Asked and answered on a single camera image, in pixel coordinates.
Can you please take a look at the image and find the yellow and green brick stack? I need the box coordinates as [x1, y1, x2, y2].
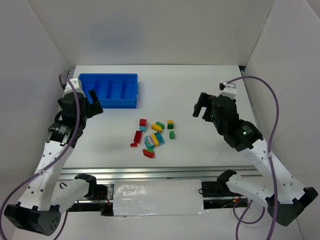
[167, 119, 174, 129]

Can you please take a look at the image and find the small green brick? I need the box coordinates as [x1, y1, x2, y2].
[169, 131, 175, 139]

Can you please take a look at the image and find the green two-stud brick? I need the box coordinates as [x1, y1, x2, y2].
[155, 121, 165, 129]

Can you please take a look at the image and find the red long brick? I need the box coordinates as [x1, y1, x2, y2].
[133, 130, 143, 144]

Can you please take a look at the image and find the red curved brick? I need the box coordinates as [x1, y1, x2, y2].
[142, 149, 155, 159]

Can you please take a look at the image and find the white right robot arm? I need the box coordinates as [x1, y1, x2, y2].
[192, 83, 318, 227]

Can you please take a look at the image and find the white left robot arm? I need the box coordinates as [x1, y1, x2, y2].
[0, 78, 103, 236]

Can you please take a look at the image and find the blue divided plastic bin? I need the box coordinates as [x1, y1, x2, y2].
[78, 73, 139, 109]

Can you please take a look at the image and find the small red brick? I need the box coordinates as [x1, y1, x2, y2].
[130, 142, 138, 148]

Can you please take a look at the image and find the cyan studded brick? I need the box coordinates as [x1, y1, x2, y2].
[154, 132, 165, 145]

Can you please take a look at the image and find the printed cyan round tile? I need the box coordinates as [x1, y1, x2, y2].
[144, 135, 155, 148]

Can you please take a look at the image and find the yellow long brick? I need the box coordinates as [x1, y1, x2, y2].
[150, 133, 159, 147]

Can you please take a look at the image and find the silver foil tape sheet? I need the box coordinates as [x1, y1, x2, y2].
[113, 179, 205, 217]

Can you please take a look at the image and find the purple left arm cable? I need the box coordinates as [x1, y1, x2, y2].
[0, 74, 81, 240]

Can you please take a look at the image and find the aluminium rail frame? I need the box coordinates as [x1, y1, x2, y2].
[59, 166, 261, 181]

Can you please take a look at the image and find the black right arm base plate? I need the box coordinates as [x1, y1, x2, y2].
[198, 181, 246, 200]

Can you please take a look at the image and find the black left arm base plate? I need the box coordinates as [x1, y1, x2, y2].
[69, 183, 115, 216]

